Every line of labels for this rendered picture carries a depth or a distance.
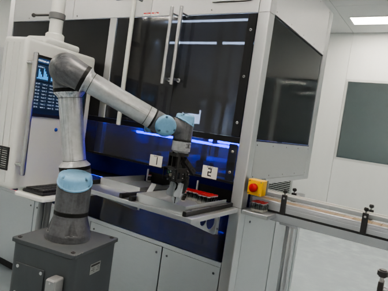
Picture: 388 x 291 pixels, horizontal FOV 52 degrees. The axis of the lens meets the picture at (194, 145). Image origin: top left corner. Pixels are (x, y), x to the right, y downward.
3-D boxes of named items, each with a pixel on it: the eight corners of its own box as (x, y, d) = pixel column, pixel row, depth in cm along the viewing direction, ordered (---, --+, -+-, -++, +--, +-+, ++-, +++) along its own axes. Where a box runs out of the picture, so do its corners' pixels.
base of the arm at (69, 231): (71, 247, 129) (75, 217, 128) (35, 237, 134) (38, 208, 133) (98, 237, 143) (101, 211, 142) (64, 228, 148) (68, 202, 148)
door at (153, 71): (105, 117, 237) (118, 18, 234) (168, 126, 212) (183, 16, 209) (105, 117, 236) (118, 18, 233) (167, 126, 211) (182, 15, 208)
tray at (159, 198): (181, 194, 200) (181, 188, 200) (225, 206, 186) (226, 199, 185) (135, 200, 171) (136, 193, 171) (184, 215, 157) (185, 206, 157)
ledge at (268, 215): (253, 210, 197) (254, 206, 197) (278, 216, 190) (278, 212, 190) (241, 213, 185) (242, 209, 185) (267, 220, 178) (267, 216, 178)
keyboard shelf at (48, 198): (68, 185, 236) (68, 181, 236) (105, 194, 224) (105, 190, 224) (2, 192, 196) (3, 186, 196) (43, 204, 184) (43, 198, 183)
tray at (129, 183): (143, 181, 228) (144, 175, 228) (180, 190, 214) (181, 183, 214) (100, 183, 199) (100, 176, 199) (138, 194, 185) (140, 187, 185)
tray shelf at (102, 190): (136, 182, 231) (137, 179, 230) (244, 210, 193) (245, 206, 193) (70, 187, 190) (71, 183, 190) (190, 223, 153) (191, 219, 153)
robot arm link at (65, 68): (56, 41, 127) (184, 117, 139) (59, 46, 138) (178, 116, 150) (37, 72, 127) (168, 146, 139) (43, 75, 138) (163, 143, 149)
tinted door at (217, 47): (168, 126, 211) (183, 15, 208) (241, 137, 188) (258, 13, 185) (168, 126, 211) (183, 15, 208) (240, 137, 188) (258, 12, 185)
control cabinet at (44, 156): (58, 176, 246) (73, 51, 242) (81, 182, 238) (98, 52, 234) (-16, 182, 201) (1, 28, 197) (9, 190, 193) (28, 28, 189)
